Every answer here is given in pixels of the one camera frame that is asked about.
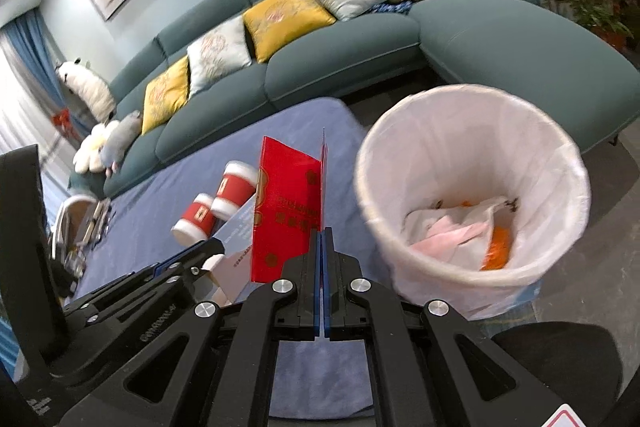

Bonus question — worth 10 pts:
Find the white chair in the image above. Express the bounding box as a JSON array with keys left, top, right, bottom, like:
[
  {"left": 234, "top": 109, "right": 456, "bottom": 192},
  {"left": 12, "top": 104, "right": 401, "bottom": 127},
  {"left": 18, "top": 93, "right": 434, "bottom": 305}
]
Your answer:
[{"left": 49, "top": 194, "right": 97, "bottom": 259}]

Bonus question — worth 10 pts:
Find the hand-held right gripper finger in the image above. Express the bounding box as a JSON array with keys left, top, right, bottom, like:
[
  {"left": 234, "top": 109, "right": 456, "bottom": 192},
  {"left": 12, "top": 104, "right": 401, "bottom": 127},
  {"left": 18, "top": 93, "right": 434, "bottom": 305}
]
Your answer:
[
  {"left": 57, "top": 227, "right": 323, "bottom": 427},
  {"left": 322, "top": 227, "right": 577, "bottom": 427}
]

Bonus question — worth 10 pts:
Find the red paper cup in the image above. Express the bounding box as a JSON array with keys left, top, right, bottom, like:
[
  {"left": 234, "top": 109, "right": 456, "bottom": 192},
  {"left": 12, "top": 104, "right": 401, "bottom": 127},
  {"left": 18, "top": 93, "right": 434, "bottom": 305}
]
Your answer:
[
  {"left": 212, "top": 160, "right": 259, "bottom": 216},
  {"left": 171, "top": 192, "right": 217, "bottom": 244}
]

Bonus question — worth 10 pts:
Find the teal sofa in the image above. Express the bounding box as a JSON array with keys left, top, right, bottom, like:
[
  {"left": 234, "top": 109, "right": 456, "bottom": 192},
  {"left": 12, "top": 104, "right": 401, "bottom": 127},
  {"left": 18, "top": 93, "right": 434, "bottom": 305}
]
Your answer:
[{"left": 67, "top": 0, "right": 640, "bottom": 202}]

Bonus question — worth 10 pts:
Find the pink white wrapper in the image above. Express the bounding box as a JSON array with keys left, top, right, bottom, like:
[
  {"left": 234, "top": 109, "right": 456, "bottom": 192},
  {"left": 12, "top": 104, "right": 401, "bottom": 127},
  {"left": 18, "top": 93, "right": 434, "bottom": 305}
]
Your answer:
[{"left": 409, "top": 214, "right": 493, "bottom": 264}]

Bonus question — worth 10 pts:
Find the blue patterned cloth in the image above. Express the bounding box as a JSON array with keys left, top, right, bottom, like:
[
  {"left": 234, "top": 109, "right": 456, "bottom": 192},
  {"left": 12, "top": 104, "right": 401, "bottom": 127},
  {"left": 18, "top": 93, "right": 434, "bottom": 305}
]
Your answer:
[{"left": 369, "top": 0, "right": 414, "bottom": 14}]

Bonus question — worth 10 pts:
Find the green potted plant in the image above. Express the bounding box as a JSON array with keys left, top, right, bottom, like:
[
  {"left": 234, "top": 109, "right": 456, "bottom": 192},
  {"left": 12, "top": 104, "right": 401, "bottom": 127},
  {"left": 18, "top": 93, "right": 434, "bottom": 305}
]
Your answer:
[{"left": 546, "top": 0, "right": 637, "bottom": 54}]

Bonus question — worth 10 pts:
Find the light blue embroidered cushion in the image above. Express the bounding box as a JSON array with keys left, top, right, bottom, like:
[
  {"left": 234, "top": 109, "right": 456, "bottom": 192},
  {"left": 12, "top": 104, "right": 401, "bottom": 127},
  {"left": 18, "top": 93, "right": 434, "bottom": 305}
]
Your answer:
[{"left": 186, "top": 15, "right": 253, "bottom": 97}]

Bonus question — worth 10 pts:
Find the large yellow cushion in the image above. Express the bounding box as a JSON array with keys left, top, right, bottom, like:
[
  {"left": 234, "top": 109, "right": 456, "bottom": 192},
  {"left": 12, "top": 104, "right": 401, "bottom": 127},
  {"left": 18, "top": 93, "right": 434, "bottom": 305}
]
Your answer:
[{"left": 243, "top": 0, "right": 337, "bottom": 63}]

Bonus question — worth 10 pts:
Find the light blue box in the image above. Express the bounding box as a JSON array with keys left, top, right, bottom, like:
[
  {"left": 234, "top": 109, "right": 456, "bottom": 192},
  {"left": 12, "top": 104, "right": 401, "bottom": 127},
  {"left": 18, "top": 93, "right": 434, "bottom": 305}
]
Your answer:
[{"left": 209, "top": 201, "right": 262, "bottom": 304}]

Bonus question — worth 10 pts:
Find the grey plush animal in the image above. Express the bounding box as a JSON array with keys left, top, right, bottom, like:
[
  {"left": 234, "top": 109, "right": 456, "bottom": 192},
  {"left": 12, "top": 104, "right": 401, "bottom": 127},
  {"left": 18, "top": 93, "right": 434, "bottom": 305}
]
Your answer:
[{"left": 99, "top": 110, "right": 144, "bottom": 178}]

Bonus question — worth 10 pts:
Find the small yellow cushion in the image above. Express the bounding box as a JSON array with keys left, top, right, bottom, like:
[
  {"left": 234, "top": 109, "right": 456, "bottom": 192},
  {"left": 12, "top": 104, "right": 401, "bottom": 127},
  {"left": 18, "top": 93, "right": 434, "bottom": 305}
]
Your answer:
[{"left": 141, "top": 55, "right": 191, "bottom": 136}]

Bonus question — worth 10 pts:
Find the white-lined trash bin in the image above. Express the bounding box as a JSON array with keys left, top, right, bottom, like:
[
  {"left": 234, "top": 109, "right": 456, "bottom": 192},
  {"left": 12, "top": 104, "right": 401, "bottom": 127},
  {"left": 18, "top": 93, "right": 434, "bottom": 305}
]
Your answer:
[{"left": 353, "top": 84, "right": 592, "bottom": 321}]

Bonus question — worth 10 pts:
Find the white panda plush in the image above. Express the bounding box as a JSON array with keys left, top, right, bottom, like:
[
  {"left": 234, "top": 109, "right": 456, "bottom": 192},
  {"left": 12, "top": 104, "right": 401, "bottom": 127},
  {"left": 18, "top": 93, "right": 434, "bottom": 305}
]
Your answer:
[{"left": 54, "top": 59, "right": 117, "bottom": 120}]

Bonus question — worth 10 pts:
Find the blue curtain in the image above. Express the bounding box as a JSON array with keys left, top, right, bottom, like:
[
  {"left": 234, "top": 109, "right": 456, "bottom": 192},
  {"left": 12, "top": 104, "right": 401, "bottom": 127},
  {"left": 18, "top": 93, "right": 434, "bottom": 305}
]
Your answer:
[{"left": 0, "top": 9, "right": 67, "bottom": 144}]

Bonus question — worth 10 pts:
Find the red paper folder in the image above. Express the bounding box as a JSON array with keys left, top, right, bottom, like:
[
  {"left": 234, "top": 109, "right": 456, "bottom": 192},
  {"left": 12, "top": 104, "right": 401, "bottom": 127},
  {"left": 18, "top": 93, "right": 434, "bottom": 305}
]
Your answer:
[{"left": 249, "top": 129, "right": 332, "bottom": 284}]

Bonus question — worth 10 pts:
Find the black fabric chair seat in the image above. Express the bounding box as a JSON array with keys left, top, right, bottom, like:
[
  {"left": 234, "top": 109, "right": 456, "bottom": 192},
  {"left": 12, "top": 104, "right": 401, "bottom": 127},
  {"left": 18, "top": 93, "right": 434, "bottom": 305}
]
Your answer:
[{"left": 492, "top": 320, "right": 625, "bottom": 427}]

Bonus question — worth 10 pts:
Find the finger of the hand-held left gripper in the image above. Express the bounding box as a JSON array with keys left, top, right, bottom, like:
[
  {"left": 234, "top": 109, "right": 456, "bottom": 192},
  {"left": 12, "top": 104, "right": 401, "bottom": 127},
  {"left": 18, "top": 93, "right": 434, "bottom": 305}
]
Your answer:
[
  {"left": 49, "top": 268, "right": 210, "bottom": 374},
  {"left": 63, "top": 241, "right": 227, "bottom": 314}
]

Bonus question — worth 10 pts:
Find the blue table cloth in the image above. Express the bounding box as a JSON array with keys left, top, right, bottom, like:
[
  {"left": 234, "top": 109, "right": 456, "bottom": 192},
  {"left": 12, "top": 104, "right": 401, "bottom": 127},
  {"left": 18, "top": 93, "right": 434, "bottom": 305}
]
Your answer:
[{"left": 65, "top": 97, "right": 397, "bottom": 408}]

